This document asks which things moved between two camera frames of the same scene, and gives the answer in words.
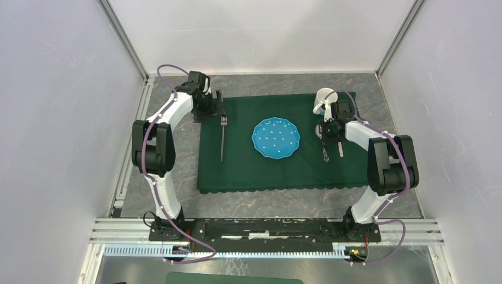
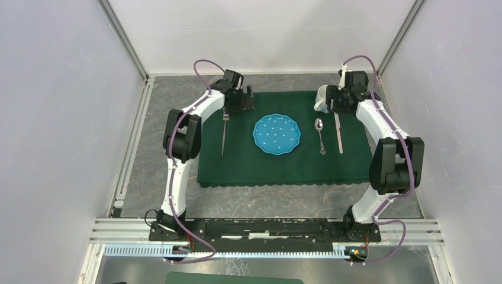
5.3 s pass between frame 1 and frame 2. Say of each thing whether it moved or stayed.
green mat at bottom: stayed
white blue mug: stayed
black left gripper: moved
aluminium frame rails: stayed
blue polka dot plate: stayed
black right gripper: moved
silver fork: moved
